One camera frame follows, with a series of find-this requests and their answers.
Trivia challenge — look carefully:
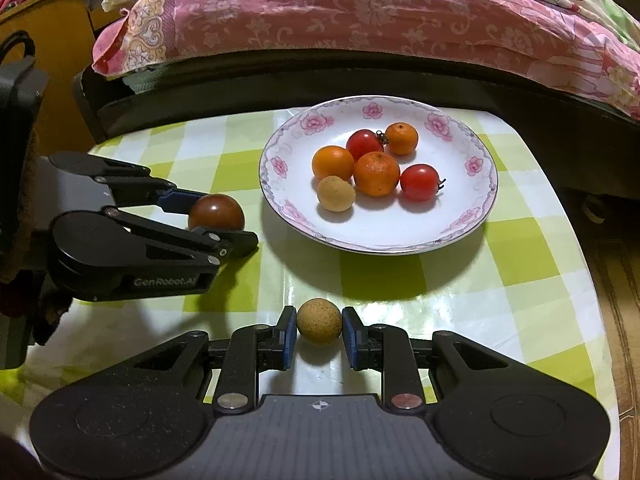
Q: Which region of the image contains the dark red tomato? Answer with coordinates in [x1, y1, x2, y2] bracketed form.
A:
[188, 194, 245, 231]

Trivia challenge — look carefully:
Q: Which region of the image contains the tan longan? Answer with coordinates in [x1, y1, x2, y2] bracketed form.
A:
[317, 176, 356, 212]
[296, 298, 342, 346]

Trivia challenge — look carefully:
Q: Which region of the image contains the white floral plate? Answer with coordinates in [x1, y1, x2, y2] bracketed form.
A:
[259, 96, 498, 256]

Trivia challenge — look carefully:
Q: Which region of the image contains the tan longan on plate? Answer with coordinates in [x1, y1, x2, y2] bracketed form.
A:
[317, 176, 356, 212]

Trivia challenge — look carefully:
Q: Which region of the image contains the orange kumquat left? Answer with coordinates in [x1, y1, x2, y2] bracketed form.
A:
[311, 145, 355, 181]

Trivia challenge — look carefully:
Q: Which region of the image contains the green checkered tablecloth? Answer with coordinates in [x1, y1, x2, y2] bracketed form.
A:
[0, 104, 622, 480]

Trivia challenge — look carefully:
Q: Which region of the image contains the wooden cabinet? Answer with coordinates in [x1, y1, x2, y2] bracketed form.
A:
[1, 0, 118, 155]

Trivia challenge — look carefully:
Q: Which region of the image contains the red cherry tomato right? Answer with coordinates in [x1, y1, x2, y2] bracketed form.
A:
[400, 164, 446, 202]

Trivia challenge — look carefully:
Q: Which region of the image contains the red cherry tomato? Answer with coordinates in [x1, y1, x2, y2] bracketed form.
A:
[346, 129, 384, 162]
[400, 164, 446, 202]

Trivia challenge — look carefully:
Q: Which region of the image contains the large orange mandarin centre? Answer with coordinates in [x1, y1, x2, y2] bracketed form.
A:
[354, 152, 400, 197]

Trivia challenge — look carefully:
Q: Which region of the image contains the red cherry tomato back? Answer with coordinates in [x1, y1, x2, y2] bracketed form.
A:
[346, 129, 384, 162]

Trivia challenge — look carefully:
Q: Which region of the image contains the small orange mandarin back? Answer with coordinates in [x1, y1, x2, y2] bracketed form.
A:
[384, 122, 419, 156]

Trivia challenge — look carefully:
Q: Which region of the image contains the black sofa edge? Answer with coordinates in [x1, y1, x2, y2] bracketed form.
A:
[73, 50, 639, 198]

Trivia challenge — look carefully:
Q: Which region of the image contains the pink floral quilt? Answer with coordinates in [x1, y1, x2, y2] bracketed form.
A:
[92, 0, 639, 117]

